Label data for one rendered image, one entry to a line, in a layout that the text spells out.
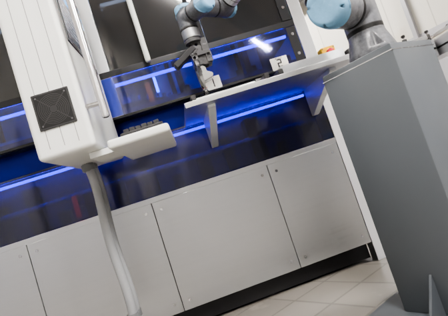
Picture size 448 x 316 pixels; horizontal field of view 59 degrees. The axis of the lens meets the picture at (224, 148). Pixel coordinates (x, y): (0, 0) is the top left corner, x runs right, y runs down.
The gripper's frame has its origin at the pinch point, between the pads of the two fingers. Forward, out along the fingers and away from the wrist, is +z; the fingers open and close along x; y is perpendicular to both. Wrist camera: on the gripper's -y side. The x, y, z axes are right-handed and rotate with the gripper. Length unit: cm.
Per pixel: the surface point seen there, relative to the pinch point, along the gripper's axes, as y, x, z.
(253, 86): 15.4, -19.5, 9.9
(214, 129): -0.7, 3.2, 17.9
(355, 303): 26, -14, 96
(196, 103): -6.6, -19.5, 9.9
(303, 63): 37.0, -16.9, 6.5
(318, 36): 182, 275, -86
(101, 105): -37, -34, 5
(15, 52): -57, -34, -19
